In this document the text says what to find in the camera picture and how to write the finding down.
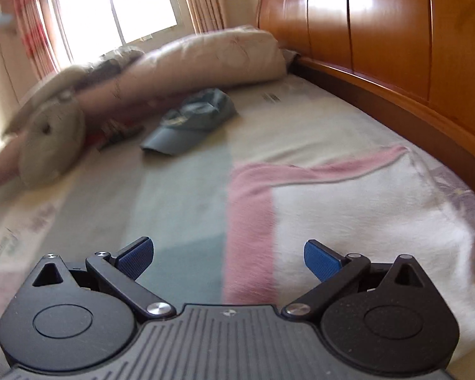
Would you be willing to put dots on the pink and white knit sweater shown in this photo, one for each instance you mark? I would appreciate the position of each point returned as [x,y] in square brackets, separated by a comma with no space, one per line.
[380,205]

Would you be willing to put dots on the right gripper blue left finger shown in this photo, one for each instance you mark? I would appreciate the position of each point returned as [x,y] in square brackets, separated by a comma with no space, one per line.
[116,275]

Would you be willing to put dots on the grey pillow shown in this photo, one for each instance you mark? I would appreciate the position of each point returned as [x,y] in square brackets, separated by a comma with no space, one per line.
[49,88]

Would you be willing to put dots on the left striped curtain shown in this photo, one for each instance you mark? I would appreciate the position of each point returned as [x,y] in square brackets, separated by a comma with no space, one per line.
[34,36]

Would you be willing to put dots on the black hair clip with flower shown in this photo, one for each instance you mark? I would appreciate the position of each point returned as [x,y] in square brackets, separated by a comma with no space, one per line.
[115,132]

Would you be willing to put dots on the wooden headboard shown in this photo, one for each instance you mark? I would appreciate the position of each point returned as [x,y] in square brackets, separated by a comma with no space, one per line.
[408,63]

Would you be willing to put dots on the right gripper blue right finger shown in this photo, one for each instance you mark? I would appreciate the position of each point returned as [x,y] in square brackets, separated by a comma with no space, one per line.
[338,275]

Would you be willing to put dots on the floral cream rolled quilt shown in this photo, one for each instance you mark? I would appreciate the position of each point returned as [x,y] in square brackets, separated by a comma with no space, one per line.
[229,58]

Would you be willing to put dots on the grey cat face cushion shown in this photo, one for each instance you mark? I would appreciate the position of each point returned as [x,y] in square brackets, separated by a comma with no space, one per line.
[55,136]

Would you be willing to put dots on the grey folded cloth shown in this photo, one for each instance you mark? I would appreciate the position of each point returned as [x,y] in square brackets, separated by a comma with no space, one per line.
[108,66]

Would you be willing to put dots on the blue baseball cap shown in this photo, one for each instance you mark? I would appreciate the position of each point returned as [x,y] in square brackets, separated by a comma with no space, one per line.
[183,128]

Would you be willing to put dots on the window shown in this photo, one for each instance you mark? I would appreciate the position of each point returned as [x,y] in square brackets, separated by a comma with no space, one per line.
[87,29]

